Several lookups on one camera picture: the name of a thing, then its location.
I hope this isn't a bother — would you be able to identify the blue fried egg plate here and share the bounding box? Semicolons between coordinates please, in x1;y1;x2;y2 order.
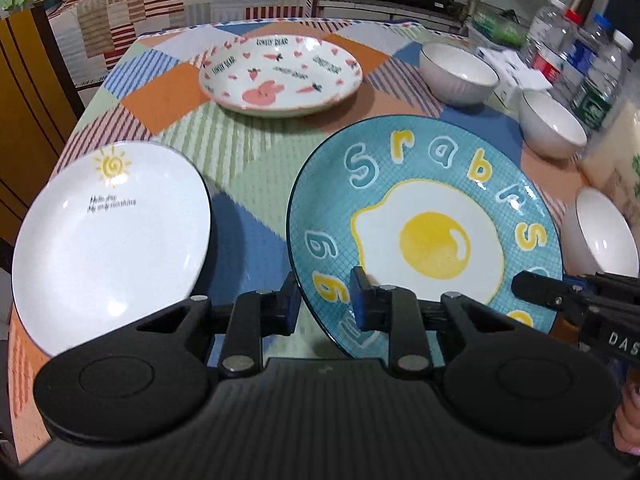
286;115;563;358

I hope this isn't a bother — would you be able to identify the white sun plate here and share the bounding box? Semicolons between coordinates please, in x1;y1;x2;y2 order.
12;141;212;356

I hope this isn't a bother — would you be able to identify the white pink bunny plate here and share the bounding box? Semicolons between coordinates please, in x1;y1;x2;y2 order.
198;35;363;118

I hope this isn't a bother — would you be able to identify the person's right hand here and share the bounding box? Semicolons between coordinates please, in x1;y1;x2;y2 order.
613;382;640;456

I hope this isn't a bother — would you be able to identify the white ribbed bowl near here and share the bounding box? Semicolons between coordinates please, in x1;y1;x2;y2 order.
560;186;639;278

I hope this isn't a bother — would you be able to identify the white ribbed bowl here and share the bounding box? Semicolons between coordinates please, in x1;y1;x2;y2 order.
419;42;500;107
560;186;639;278
518;90;588;160

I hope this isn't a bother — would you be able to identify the plastic bag of rice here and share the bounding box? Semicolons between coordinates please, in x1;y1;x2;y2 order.
577;58;640;221

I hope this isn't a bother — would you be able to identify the white ribbed bowl middle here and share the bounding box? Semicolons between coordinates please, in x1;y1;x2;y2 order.
518;90;588;160

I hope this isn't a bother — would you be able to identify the green label water bottle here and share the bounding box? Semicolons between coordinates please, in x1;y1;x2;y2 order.
570;29;634;131

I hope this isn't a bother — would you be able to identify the colourful checked tablecloth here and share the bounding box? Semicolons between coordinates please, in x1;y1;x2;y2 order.
8;20;585;460

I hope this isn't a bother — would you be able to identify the white tissue pack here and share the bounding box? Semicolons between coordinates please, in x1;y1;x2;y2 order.
476;47;552;108

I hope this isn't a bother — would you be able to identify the blue cap water bottle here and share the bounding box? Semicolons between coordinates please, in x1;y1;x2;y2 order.
551;13;612;106

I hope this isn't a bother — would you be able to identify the white ribbed bowl far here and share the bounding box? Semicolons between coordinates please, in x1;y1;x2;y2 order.
419;42;500;107

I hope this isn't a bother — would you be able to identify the red cap water bottle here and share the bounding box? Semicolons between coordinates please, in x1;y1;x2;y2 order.
520;0;582;84

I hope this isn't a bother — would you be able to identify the basket with green items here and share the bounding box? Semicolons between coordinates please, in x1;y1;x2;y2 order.
471;10;527;50

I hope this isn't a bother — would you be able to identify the brown wooden cabinet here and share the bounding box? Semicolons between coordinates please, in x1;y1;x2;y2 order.
0;6;85;244

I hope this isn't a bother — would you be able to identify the white low cabinet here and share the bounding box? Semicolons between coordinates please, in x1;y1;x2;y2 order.
316;0;462;34

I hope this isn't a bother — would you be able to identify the striped patchwork covered counter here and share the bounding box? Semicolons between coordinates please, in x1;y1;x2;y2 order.
49;0;314;88

